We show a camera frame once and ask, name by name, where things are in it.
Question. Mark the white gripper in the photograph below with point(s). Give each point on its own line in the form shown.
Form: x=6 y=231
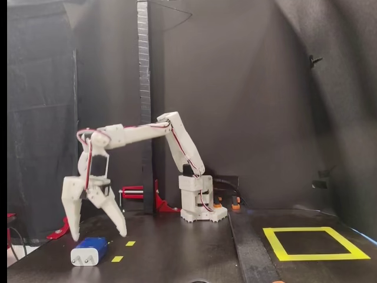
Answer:
x=95 y=193

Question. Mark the blue power adapter block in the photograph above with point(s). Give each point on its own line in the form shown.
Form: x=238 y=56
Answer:
x=91 y=250

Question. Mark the white robot arm with base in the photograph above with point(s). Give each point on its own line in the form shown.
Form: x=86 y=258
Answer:
x=141 y=134

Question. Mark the red screw clamp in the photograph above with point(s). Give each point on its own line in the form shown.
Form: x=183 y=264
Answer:
x=132 y=188

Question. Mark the red metal stand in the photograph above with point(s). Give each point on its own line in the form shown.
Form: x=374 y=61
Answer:
x=11 y=215

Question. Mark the black mesh curtain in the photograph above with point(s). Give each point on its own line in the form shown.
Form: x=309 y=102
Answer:
x=41 y=118

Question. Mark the orange and black spring clamp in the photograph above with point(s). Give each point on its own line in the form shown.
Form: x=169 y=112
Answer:
x=218 y=205
x=278 y=281
x=235 y=207

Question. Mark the black backdrop sheet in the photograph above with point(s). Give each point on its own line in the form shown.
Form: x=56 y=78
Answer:
x=250 y=88

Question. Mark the yellow tape square outline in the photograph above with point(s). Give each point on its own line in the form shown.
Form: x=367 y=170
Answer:
x=324 y=257

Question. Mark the red bent bracket with bolts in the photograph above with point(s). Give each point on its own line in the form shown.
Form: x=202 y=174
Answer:
x=57 y=233

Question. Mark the red angle bracket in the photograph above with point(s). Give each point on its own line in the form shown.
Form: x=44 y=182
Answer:
x=160 y=203

